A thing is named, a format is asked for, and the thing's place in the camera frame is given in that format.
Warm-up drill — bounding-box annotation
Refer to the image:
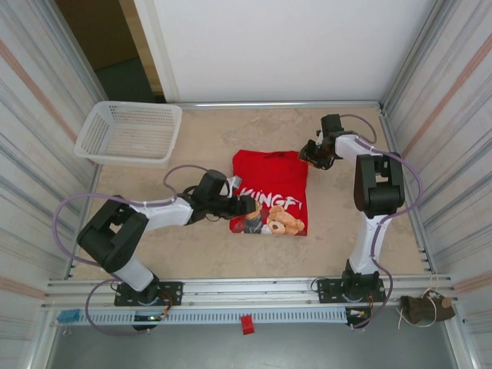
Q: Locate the red t-shirt with bear print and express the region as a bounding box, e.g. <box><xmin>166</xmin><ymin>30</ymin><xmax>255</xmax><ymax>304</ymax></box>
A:
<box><xmin>229</xmin><ymin>149</ymin><xmax>311</xmax><ymax>236</ymax></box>

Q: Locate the white perforated plastic basket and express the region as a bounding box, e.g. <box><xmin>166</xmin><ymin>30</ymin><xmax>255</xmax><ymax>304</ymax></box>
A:
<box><xmin>74</xmin><ymin>101</ymin><xmax>183</xmax><ymax>169</ymax></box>

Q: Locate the translucent corrugated side panel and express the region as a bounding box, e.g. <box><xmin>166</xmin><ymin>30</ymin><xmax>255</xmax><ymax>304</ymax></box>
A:
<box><xmin>0</xmin><ymin>0</ymin><xmax>112</xmax><ymax>369</ymax></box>
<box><xmin>378</xmin><ymin>0</ymin><xmax>492</xmax><ymax>369</ymax></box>

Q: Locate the small black controller board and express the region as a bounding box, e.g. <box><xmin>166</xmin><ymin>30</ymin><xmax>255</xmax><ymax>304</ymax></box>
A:
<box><xmin>344</xmin><ymin>307</ymin><xmax>373</xmax><ymax>331</ymax></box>
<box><xmin>132</xmin><ymin>311</ymin><xmax>168</xmax><ymax>332</ymax></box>

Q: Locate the small blue block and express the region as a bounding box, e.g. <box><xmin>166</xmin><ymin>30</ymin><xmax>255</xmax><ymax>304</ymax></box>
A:
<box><xmin>56</xmin><ymin>308</ymin><xmax>81</xmax><ymax>324</ymax></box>

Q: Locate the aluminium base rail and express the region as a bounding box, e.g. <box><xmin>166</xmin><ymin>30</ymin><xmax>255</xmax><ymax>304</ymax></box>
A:
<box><xmin>45</xmin><ymin>274</ymin><xmax>454</xmax><ymax>308</ymax></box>

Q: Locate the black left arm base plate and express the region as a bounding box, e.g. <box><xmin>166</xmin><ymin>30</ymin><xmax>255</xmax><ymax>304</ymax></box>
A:
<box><xmin>114</xmin><ymin>281</ymin><xmax>184</xmax><ymax>308</ymax></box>

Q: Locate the white slotted cable duct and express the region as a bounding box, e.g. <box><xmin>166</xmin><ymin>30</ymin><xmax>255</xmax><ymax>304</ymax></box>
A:
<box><xmin>82</xmin><ymin>308</ymin><xmax>349</xmax><ymax>324</ymax></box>

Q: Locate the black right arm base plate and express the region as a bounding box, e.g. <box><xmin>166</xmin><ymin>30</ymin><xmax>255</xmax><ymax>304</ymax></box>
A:
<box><xmin>317</xmin><ymin>278</ymin><xmax>387</xmax><ymax>304</ymax></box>

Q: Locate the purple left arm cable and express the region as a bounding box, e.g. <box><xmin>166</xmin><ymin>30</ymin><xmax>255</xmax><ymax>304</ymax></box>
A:
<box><xmin>52</xmin><ymin>164</ymin><xmax>212</xmax><ymax>337</ymax></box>

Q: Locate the brown cloth bag with string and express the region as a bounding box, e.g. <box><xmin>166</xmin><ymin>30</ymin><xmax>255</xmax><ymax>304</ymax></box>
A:
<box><xmin>397</xmin><ymin>290</ymin><xmax>457</xmax><ymax>327</ymax></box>

